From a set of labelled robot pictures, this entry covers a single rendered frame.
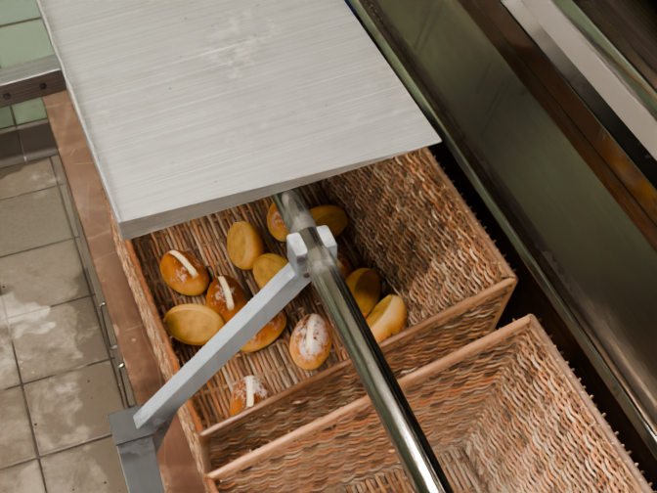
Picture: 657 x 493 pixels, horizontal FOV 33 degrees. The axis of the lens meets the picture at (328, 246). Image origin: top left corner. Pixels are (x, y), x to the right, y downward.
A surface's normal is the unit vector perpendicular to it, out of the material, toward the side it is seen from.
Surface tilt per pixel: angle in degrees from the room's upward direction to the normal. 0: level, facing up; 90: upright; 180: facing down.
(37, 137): 90
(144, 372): 0
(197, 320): 51
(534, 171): 70
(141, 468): 90
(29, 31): 90
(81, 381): 0
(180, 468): 0
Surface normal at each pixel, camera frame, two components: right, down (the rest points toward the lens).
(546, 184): -0.88, 0.01
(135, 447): 0.36, 0.69
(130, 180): -0.04, -0.67
